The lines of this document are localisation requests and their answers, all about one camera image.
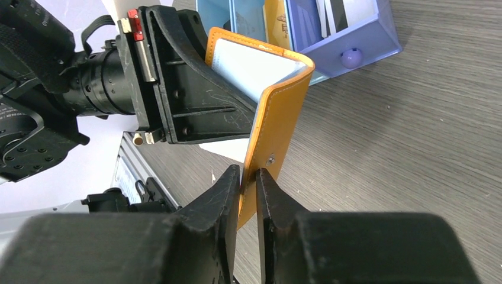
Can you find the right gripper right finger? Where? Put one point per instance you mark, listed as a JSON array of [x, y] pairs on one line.
[[283, 247]]

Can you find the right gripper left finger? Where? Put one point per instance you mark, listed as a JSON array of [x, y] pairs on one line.
[[206, 237]]

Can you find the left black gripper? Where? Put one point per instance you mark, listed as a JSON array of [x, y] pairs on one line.
[[177, 97]]

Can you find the orange leather card holder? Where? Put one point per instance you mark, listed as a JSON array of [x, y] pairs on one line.
[[277, 80]]

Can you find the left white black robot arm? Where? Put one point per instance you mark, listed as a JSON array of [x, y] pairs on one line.
[[56, 102]]

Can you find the yellow item in blue drawer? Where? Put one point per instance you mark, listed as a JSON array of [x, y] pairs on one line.
[[275, 21]]

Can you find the blue purple three-drawer organizer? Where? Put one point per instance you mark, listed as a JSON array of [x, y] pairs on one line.
[[361, 44]]

